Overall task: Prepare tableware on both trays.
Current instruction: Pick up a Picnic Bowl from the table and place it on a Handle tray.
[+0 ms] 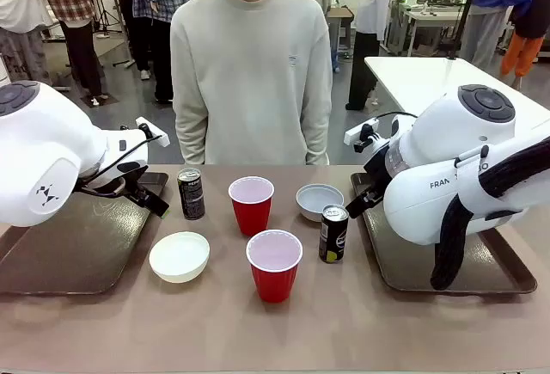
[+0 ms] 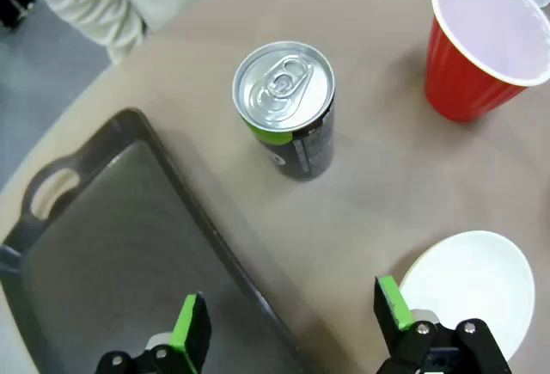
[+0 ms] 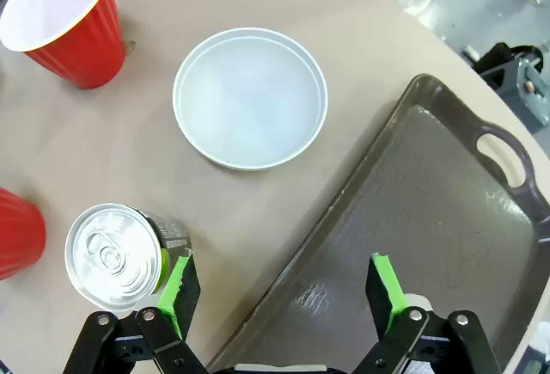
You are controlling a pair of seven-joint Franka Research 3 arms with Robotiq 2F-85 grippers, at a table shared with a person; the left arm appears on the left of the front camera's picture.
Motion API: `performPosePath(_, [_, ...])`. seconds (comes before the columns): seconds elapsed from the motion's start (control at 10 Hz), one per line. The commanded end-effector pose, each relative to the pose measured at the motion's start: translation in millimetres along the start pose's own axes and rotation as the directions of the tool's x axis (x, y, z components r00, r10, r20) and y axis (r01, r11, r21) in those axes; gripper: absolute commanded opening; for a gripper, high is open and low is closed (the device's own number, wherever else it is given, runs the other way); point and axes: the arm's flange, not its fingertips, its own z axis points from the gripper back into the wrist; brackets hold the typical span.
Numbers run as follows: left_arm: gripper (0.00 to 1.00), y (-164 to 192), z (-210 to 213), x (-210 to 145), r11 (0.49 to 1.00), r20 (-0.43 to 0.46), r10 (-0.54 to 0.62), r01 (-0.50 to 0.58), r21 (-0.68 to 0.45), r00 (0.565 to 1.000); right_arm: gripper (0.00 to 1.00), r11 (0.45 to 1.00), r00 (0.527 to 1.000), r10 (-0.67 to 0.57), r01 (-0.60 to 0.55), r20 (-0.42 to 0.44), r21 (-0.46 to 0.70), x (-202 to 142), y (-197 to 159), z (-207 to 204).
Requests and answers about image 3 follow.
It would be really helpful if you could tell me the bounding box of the grey metal bracket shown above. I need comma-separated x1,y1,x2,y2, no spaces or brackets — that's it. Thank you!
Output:
515,53,550,128

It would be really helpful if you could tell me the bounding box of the silver drink can green label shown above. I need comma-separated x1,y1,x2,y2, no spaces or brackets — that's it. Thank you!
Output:
64,202,193,311

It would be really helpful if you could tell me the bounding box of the red plastic cup white inside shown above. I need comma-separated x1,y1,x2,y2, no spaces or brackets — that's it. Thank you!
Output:
0,0,126,90

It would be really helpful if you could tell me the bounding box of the white round plastic bowl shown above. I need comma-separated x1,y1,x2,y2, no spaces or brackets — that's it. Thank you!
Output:
172,27,329,172

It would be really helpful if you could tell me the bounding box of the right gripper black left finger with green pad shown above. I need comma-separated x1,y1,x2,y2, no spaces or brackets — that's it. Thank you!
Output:
63,253,205,374

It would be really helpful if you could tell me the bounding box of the dark brown plastic tray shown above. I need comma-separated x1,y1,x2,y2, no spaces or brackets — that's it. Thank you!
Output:
205,73,550,374

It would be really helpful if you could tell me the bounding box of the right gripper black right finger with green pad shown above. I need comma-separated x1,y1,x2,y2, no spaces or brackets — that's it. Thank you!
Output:
351,253,502,374

